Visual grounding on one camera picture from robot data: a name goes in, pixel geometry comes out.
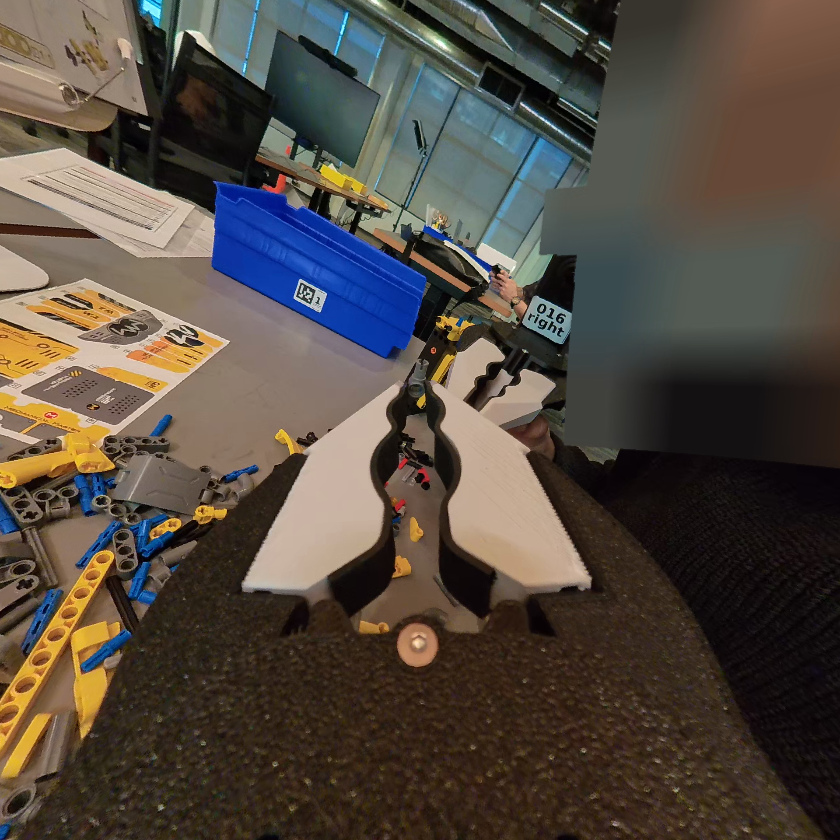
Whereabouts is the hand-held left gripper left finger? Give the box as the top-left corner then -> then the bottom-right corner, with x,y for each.
241,382 -> 411,618

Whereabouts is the black monitor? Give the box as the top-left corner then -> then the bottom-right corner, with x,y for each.
264,29 -> 382,170

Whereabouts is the person's black knit sweater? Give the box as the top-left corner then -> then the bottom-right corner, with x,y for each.
551,446 -> 840,840

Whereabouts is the open instruction booklet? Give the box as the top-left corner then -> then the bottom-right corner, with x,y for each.
0,0 -> 148,118

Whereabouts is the white printed paper sheet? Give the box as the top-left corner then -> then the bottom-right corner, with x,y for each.
0,147 -> 196,249

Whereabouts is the yellow sticker sheet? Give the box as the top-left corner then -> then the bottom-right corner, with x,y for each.
0,279 -> 231,454

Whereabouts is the pile of plastic building parts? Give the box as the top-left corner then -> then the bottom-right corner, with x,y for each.
0,413 -> 437,824

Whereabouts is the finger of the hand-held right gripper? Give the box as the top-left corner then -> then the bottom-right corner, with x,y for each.
481,369 -> 557,432
445,336 -> 508,406

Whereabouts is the plain white paper sheet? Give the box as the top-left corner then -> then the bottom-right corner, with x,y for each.
125,200 -> 216,258

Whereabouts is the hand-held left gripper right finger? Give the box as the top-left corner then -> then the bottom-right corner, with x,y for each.
423,382 -> 593,619

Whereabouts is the white book stand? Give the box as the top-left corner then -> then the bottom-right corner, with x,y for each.
0,38 -> 137,294

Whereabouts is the person's right hand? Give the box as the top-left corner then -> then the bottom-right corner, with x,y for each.
511,412 -> 567,457

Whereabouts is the blue storage bin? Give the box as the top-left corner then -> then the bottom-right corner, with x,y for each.
211,180 -> 427,360

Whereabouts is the black and yellow brick model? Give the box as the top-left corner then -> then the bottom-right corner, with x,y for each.
420,314 -> 475,388

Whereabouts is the wooden background desk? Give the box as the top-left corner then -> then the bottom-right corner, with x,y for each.
374,226 -> 516,319

